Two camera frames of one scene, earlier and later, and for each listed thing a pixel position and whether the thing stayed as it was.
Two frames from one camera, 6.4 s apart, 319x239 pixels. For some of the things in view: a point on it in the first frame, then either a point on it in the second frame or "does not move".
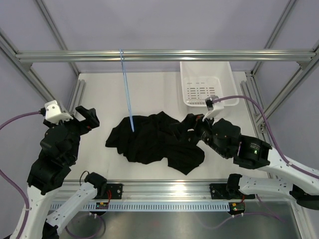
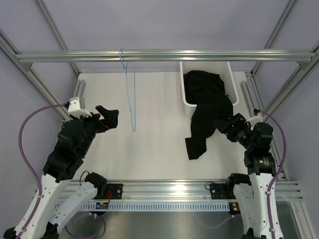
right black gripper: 193,122 → 238,121
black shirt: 156,137 → 206,90
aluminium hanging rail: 173,56 does not move
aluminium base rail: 171,190 does not move
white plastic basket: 200,79 does not move
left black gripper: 91,120 → 110,121
